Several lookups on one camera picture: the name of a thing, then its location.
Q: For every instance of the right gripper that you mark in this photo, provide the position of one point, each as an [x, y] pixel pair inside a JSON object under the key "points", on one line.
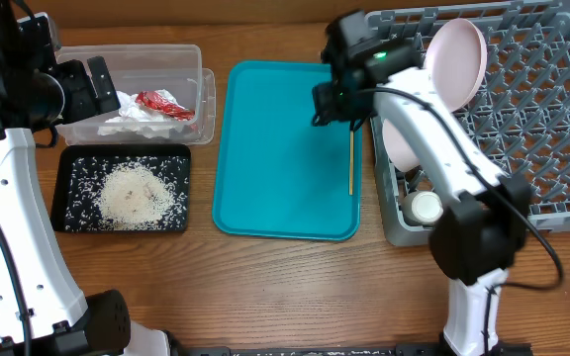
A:
{"points": [[323, 115]]}

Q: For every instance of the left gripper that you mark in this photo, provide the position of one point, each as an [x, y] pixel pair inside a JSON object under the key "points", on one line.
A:
{"points": [[87, 105]]}

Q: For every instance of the wooden chopstick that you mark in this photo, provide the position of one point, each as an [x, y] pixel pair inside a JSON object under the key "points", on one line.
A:
{"points": [[351, 163]]}

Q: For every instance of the white napkin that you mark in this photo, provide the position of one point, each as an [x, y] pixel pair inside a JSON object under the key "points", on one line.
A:
{"points": [[136, 119]]}

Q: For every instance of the red snack wrapper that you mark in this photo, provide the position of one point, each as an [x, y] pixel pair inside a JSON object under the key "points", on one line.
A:
{"points": [[158, 103]]}

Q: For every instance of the small white rice bowl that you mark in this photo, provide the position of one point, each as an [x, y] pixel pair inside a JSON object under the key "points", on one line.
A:
{"points": [[397, 149]]}

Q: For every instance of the pile of white rice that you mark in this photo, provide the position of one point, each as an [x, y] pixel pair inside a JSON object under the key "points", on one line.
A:
{"points": [[127, 193]]}

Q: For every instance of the large white plate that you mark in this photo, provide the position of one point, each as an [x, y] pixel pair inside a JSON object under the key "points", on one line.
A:
{"points": [[456, 59]]}

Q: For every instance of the white paper cup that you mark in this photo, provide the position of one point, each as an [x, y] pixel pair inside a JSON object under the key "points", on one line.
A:
{"points": [[422, 208]]}

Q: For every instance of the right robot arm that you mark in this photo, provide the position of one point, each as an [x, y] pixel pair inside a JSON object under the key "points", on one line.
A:
{"points": [[483, 224]]}

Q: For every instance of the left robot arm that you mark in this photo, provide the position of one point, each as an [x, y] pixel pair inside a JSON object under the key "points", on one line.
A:
{"points": [[42, 309]]}

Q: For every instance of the grey dishwasher rack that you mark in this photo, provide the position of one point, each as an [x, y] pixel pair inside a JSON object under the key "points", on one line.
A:
{"points": [[520, 116]]}

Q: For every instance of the teal serving tray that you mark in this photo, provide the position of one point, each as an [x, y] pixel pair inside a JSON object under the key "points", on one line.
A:
{"points": [[277, 175]]}

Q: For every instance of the clear plastic bin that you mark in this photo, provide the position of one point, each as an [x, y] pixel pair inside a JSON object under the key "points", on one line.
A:
{"points": [[176, 68]]}

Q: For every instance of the black plastic tray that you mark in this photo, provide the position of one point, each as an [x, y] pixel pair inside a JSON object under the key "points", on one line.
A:
{"points": [[75, 151]]}

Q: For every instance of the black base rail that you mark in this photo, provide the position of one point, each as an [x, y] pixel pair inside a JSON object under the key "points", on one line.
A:
{"points": [[406, 349]]}

